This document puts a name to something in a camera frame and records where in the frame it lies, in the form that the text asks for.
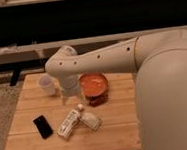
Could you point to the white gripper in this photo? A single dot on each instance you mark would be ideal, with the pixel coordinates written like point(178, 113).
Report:
point(69, 86)

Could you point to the black eraser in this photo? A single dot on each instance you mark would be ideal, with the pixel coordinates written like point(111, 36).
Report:
point(43, 127)

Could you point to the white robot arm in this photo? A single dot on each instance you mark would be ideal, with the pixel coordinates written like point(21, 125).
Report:
point(159, 63)

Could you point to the white ceramic cup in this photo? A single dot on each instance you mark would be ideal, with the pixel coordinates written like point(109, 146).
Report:
point(47, 85)

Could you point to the orange bowl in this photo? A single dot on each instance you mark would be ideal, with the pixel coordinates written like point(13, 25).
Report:
point(95, 87)

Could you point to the wooden table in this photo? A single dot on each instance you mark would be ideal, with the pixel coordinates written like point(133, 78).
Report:
point(117, 132)

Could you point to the grey metal rail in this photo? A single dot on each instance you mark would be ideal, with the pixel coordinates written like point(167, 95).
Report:
point(13, 54)

